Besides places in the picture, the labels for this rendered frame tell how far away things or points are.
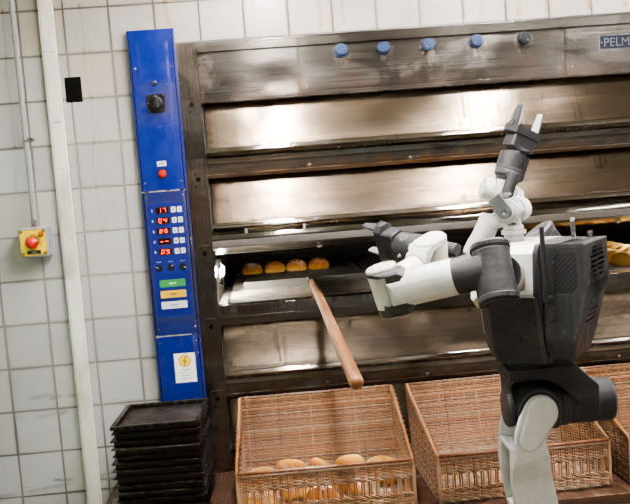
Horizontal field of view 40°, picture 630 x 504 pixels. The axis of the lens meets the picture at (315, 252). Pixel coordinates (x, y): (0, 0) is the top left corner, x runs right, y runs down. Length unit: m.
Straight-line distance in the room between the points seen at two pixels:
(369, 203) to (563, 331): 1.11
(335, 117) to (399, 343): 0.84
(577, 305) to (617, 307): 1.21
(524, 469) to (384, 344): 0.98
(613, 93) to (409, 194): 0.82
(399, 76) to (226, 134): 0.64
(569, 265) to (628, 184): 1.20
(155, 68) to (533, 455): 1.76
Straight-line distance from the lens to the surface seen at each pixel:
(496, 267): 2.06
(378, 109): 3.14
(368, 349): 3.15
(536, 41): 3.29
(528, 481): 2.38
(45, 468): 3.33
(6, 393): 3.30
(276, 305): 3.12
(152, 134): 3.08
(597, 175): 3.31
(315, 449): 3.15
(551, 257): 2.19
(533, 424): 2.30
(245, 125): 3.10
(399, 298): 2.12
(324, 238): 2.95
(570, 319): 2.20
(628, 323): 3.39
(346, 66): 3.14
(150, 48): 3.11
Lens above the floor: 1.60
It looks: 5 degrees down
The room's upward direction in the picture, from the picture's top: 4 degrees counter-clockwise
